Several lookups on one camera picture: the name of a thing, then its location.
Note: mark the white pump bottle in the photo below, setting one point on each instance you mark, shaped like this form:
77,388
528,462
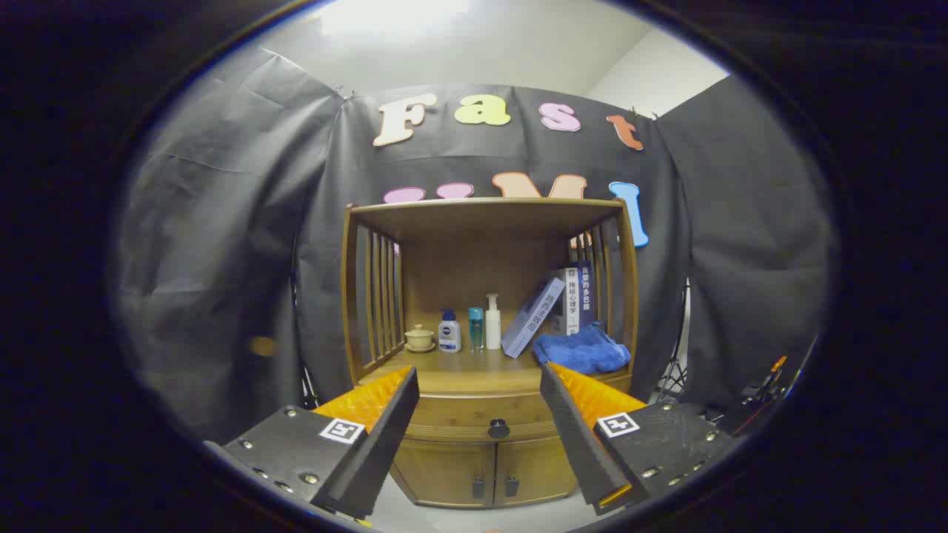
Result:
492,326

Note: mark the white blue-capped lotion bottle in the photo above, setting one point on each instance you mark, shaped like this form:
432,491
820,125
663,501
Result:
449,334

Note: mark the cream lidded tea cup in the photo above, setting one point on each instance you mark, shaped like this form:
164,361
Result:
419,337

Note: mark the wooden countertop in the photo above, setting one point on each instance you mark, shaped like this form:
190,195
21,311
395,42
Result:
474,374

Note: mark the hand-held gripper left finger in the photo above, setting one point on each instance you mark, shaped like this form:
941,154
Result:
385,444

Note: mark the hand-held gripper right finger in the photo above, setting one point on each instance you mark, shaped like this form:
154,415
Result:
574,437

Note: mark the wooden cabinet door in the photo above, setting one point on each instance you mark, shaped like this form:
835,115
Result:
444,470
537,466

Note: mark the blue towel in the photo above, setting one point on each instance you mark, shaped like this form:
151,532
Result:
581,352

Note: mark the black tripod stand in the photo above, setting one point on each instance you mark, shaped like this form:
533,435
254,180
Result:
672,381

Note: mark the wooden cabinet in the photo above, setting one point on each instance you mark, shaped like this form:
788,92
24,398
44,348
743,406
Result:
459,259

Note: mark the black round drawer knob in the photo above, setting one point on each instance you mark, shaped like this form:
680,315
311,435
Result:
498,428

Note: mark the wooden drawer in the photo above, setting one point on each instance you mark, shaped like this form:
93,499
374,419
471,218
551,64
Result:
474,414

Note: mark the cream saucer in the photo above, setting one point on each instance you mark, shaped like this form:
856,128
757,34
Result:
420,349

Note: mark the pale blue book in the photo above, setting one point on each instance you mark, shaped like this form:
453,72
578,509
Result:
529,322

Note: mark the dark blue book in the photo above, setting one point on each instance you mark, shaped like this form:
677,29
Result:
586,292

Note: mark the white-spined book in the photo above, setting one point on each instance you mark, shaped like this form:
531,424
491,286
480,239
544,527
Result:
570,300

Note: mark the black device with orange tip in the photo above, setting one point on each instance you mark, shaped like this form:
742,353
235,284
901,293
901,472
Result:
763,389

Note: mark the teal bottle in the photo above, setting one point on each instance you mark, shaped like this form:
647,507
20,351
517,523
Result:
475,329

